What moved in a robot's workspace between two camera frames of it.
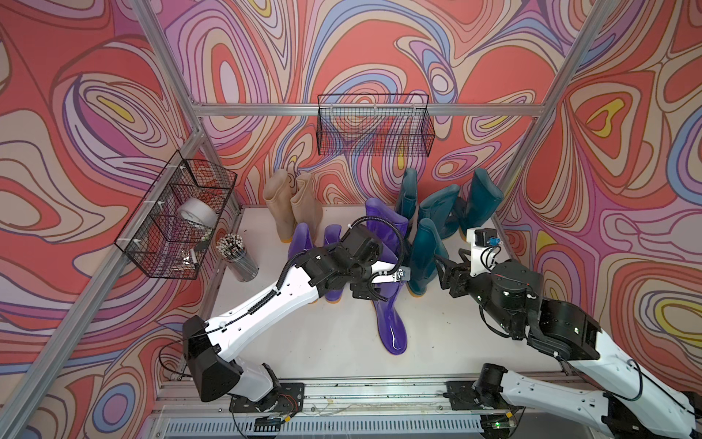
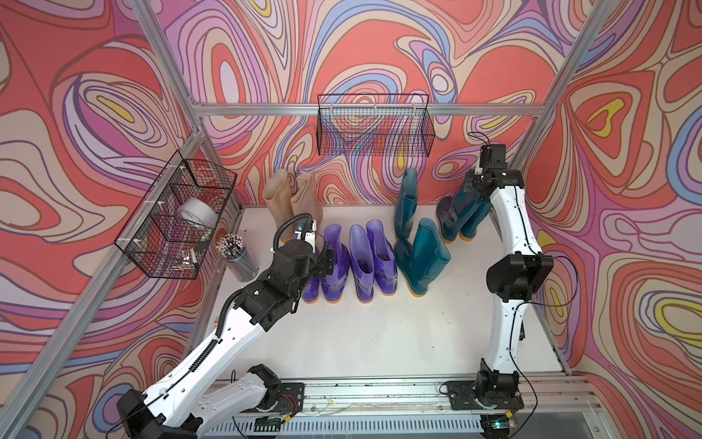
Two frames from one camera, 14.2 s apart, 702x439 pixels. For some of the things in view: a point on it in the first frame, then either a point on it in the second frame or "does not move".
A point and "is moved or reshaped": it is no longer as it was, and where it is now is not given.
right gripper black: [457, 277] to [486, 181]
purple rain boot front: [391, 330] is moved or reshaped
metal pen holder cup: [232, 249] does not move
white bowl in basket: [199, 211] does not move
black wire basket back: [375, 124] does not move
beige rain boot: [279, 196] does not move
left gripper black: [367, 290] to [324, 262]
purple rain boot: [332, 235] does not move
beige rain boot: [306, 206] does not move
